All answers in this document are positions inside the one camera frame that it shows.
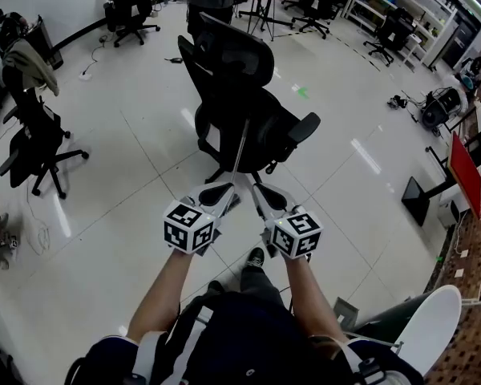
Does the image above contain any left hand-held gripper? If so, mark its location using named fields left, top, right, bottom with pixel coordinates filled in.
left=163, top=181, right=242, bottom=256

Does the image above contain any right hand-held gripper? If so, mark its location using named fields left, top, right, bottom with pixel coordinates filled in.
left=251, top=181, right=325, bottom=261

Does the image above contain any thin grey metal rod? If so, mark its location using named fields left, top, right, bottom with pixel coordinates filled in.
left=228, top=118, right=253, bottom=186

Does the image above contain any person's right forearm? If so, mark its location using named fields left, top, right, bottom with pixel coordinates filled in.
left=281, top=254, right=348, bottom=342

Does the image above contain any person's left forearm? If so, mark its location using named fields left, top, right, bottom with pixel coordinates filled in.
left=125, top=249, right=194, bottom=342

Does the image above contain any red panel on stand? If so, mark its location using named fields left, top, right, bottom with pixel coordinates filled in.
left=400, top=130, right=481, bottom=228

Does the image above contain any person's black sneaker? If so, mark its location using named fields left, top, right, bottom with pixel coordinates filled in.
left=245, top=247, right=267, bottom=270
left=205, top=279, right=226, bottom=297

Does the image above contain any person's grey trouser leg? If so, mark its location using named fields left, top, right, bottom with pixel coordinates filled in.
left=239, top=265, right=286, bottom=309

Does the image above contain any grey metal box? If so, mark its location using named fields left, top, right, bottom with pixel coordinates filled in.
left=333, top=296, right=360, bottom=329

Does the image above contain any person's torso with harness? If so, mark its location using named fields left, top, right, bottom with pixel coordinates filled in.
left=65, top=290, right=426, bottom=385

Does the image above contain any round black floor fan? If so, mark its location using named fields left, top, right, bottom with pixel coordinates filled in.
left=419, top=87, right=463, bottom=131

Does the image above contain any white round-top table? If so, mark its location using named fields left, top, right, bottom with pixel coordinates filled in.
left=351, top=284, right=463, bottom=378

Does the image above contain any beige jacket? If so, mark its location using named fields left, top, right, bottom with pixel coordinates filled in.
left=1, top=38, right=61, bottom=98

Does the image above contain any black equipment box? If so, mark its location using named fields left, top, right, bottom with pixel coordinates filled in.
left=25, top=14, right=65, bottom=71

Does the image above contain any white shelving unit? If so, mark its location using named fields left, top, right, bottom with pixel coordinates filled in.
left=342, top=0, right=461, bottom=72

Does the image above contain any black tall cabinet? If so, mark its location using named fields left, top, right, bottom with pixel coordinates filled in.
left=442, top=7, right=481, bottom=71

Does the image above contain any white floor cable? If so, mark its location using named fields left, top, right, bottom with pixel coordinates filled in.
left=22, top=181, right=52, bottom=257

